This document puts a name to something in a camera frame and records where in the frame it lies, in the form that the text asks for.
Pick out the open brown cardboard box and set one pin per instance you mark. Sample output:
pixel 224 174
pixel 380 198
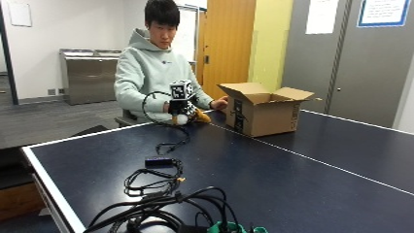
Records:
pixel 265 113

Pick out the wooden cabinet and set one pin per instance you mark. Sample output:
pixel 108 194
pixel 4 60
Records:
pixel 19 202

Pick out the person in pale green hoodie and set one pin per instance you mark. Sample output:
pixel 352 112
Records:
pixel 147 71

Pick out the white paper sheet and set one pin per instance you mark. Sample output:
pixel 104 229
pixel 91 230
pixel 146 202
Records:
pixel 321 16

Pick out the black white yellow soft toy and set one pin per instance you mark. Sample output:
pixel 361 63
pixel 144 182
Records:
pixel 201 116

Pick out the green plastic clamp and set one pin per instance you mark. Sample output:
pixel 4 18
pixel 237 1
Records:
pixel 233 228

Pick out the stainless steel waste bin unit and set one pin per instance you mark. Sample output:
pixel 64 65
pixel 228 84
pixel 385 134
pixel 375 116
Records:
pixel 88 76

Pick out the small black adapter box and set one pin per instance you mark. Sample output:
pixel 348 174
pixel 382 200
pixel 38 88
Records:
pixel 159 161

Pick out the blue framed notice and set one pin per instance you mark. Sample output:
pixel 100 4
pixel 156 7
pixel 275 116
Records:
pixel 384 12

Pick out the white cube with black markers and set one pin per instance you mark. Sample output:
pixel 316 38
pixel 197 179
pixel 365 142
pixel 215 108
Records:
pixel 181 89

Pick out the wooden door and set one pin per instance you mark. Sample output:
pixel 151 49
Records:
pixel 227 48

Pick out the grey chair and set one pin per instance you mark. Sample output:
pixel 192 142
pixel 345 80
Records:
pixel 126 119

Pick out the wall power outlet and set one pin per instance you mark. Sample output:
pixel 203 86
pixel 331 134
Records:
pixel 52 91

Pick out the white wall board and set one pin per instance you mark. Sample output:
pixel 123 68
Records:
pixel 20 13

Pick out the standing whiteboard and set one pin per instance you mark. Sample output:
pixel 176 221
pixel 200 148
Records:
pixel 189 32

